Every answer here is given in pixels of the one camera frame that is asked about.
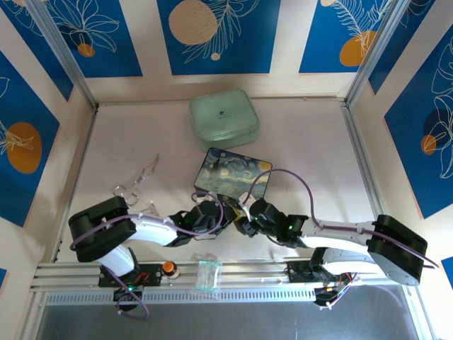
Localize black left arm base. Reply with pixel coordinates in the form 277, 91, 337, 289
98, 261, 164, 313

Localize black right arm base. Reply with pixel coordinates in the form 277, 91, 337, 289
287, 260, 355, 310

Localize starry night print tin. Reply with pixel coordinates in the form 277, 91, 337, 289
193, 147, 273, 203

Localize small clear plastic bag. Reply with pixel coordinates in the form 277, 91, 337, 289
193, 251, 223, 293

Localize orange cap small bottle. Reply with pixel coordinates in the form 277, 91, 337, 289
161, 261, 180, 279

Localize metal scissor forceps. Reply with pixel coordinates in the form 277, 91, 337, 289
112, 152, 161, 207

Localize mint green zip case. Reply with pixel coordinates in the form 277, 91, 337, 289
188, 88, 261, 154

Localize aluminium rail frame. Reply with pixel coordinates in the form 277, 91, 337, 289
33, 98, 417, 290

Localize slotted grey cable duct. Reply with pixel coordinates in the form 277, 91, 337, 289
45, 287, 316, 306

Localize purple cable loop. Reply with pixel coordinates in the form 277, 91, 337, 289
115, 288, 149, 322

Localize blue floral wall panel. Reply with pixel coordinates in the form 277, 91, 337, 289
299, 0, 398, 74
44, 0, 144, 79
384, 24, 453, 220
0, 51, 62, 228
156, 0, 282, 76

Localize aluminium corner post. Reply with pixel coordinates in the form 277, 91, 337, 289
25, 0, 99, 109
345, 0, 407, 106

